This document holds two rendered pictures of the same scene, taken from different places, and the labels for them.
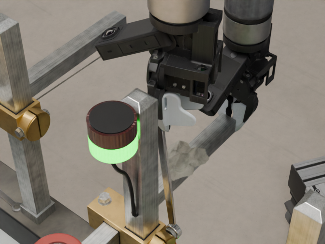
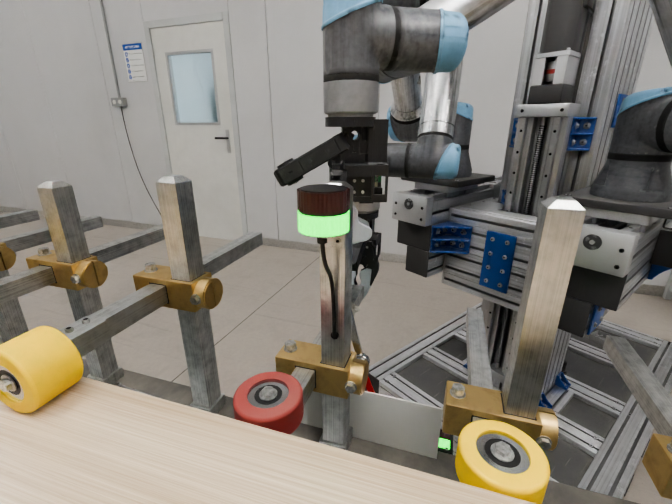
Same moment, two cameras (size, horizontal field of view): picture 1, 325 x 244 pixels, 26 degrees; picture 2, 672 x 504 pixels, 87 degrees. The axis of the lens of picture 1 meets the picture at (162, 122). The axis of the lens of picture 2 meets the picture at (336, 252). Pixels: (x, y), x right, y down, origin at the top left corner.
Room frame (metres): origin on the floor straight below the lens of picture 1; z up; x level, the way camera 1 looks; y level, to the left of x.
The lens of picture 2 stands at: (0.21, 0.19, 1.20)
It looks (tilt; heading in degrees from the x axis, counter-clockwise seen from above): 20 degrees down; 339
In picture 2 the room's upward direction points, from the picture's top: straight up
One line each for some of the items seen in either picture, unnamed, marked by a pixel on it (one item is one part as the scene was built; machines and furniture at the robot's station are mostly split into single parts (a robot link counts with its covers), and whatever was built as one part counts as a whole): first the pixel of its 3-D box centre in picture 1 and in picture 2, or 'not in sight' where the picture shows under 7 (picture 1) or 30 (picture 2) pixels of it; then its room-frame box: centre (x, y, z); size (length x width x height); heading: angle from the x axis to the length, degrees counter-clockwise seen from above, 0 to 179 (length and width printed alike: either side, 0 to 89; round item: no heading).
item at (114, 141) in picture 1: (111, 124); (323, 198); (0.59, 0.06, 1.12); 0.06 x 0.06 x 0.02
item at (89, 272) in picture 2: not in sight; (68, 269); (0.96, 0.43, 0.95); 0.14 x 0.06 x 0.05; 51
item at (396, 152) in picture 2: not in sight; (383, 159); (0.95, -0.21, 1.12); 0.11 x 0.11 x 0.08; 48
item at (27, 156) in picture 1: (24, 138); (195, 319); (0.78, 0.22, 0.89); 0.04 x 0.04 x 0.48; 51
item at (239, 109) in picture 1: (246, 111); (367, 280); (0.88, -0.15, 0.86); 0.06 x 0.03 x 0.09; 141
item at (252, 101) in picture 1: (243, 99); (368, 266); (0.86, -0.14, 0.91); 0.05 x 0.02 x 0.09; 51
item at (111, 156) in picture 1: (112, 139); (323, 220); (0.59, 0.06, 1.10); 0.06 x 0.06 x 0.02
